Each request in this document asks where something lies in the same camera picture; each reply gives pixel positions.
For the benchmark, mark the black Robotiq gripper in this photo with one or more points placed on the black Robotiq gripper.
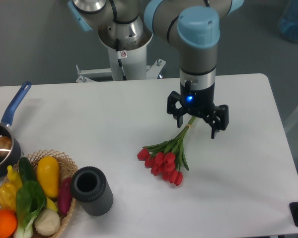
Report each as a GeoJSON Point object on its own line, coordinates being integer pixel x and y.
{"type": "Point", "coordinates": [199, 103]}

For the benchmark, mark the red tulip bouquet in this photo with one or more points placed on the red tulip bouquet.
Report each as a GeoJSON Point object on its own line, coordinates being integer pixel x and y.
{"type": "Point", "coordinates": [167, 158]}

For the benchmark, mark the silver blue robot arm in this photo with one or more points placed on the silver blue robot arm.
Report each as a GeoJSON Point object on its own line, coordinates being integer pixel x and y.
{"type": "Point", "coordinates": [192, 27]}

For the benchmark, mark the blue translucent container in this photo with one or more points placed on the blue translucent container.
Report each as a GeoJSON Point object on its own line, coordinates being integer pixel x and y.
{"type": "Point", "coordinates": [288, 23]}

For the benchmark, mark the dark grey ribbed vase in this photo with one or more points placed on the dark grey ribbed vase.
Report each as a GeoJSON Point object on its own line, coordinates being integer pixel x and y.
{"type": "Point", "coordinates": [89, 186]}

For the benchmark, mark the purple sweet potato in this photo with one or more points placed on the purple sweet potato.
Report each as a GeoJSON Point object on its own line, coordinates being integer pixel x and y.
{"type": "Point", "coordinates": [65, 196]}

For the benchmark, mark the yellow banana piece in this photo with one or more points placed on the yellow banana piece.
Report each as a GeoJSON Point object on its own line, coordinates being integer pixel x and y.
{"type": "Point", "coordinates": [51, 205]}

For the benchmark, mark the dark green cucumber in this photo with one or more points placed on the dark green cucumber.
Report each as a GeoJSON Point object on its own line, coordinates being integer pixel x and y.
{"type": "Point", "coordinates": [26, 170]}

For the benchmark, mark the green bok choy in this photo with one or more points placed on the green bok choy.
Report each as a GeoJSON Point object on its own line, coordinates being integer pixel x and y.
{"type": "Point", "coordinates": [30, 200]}

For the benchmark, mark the small yellow pepper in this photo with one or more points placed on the small yellow pepper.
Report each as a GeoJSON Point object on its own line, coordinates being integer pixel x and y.
{"type": "Point", "coordinates": [14, 177]}

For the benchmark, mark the yellow bell pepper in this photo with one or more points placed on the yellow bell pepper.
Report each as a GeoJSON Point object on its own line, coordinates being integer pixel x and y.
{"type": "Point", "coordinates": [8, 196]}

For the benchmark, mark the orange fruit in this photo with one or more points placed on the orange fruit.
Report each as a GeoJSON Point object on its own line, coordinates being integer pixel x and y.
{"type": "Point", "coordinates": [8, 223]}

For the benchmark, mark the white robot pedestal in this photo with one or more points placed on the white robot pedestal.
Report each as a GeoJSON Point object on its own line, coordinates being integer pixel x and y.
{"type": "Point", "coordinates": [124, 65]}

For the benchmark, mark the blue handled saucepan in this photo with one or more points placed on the blue handled saucepan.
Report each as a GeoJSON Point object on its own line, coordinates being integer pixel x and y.
{"type": "Point", "coordinates": [10, 151]}

